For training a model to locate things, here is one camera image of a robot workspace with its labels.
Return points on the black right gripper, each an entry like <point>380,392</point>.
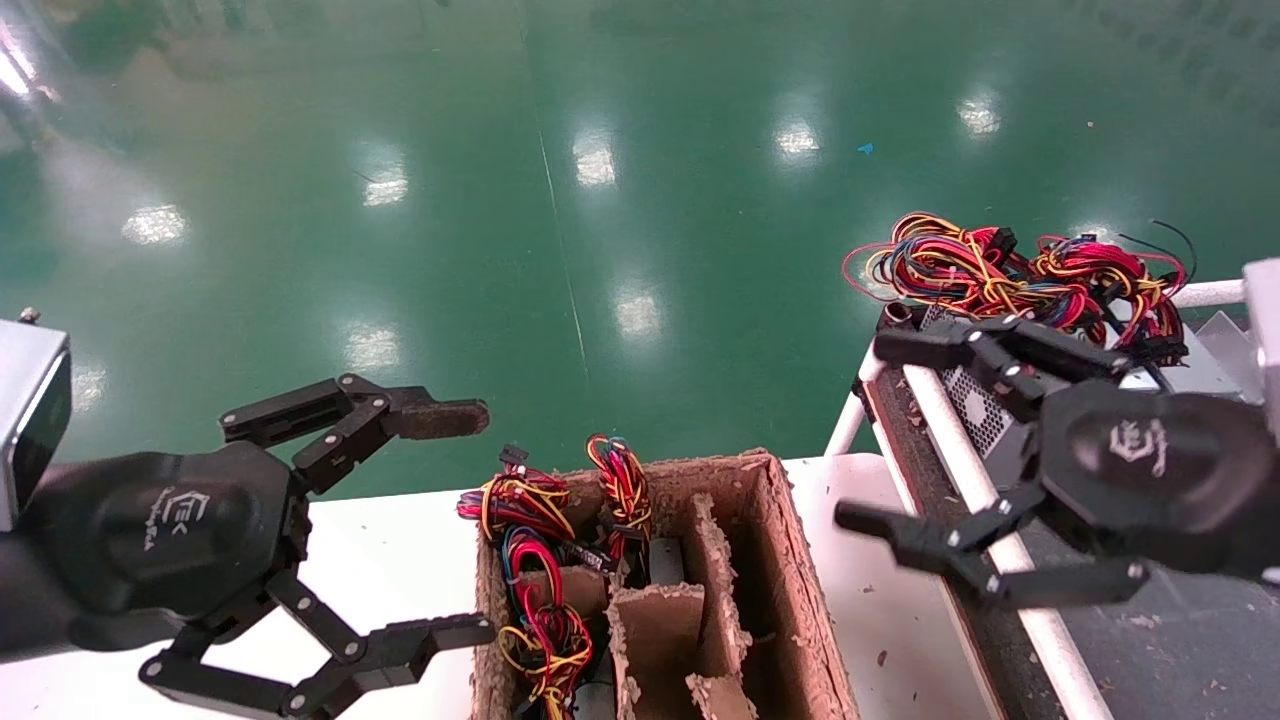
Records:
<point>1150,480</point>

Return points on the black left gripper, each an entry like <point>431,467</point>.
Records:
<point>150,540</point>

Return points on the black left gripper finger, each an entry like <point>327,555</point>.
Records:
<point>440,420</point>

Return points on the black table edge strip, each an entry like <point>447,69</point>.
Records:
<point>905,440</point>

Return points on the white pipe leg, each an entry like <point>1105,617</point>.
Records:
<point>855,400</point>

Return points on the black pipe joint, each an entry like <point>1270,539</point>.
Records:
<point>895,318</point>

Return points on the brown cardboard box with dividers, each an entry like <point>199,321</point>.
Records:
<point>790,600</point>

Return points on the clear acrylic divider tray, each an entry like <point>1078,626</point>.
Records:
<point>1220,360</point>

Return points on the white pipe rail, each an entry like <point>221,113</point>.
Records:
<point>960,450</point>
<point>1215,293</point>

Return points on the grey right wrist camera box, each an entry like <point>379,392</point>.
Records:
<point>1265,340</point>

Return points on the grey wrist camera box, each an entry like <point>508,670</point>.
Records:
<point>1265,340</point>
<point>30,420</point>

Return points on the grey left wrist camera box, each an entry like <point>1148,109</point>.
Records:
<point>30,420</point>

